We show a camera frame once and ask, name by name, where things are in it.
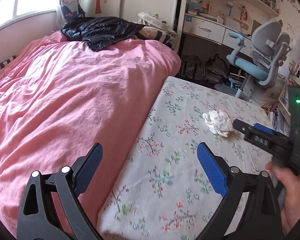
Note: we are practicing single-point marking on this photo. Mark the pink curtain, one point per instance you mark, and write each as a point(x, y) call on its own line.
point(67, 10)

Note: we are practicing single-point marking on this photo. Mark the white bag on pillow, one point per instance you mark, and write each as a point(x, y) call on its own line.
point(154, 21)

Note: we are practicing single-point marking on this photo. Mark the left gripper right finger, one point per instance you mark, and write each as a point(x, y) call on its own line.
point(261, 218)

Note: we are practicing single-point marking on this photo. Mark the white tissue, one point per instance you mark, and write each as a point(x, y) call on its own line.
point(219, 122)

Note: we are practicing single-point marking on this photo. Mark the white tote bag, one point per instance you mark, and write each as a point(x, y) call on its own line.
point(268, 98)

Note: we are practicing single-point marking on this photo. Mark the black down jacket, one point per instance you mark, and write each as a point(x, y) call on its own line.
point(98, 33)

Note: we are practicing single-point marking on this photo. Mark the floral white cloth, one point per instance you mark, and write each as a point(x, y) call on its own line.
point(162, 191)

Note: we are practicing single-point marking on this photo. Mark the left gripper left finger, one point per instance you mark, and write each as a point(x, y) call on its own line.
point(38, 219)

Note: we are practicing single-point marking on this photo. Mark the striped pillow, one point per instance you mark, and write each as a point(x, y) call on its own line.
point(151, 33)

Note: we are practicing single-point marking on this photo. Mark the white bookshelf with books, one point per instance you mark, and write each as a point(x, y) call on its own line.
point(280, 118)

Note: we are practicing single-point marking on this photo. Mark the white desk with drawers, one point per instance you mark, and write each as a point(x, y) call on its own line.
point(215, 32)

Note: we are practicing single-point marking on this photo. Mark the grey blue desk chair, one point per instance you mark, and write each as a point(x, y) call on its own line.
point(270, 49)

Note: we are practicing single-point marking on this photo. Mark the pink duvet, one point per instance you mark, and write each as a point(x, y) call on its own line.
point(58, 98)

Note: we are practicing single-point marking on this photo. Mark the right hand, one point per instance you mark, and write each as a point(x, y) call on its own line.
point(290, 214)

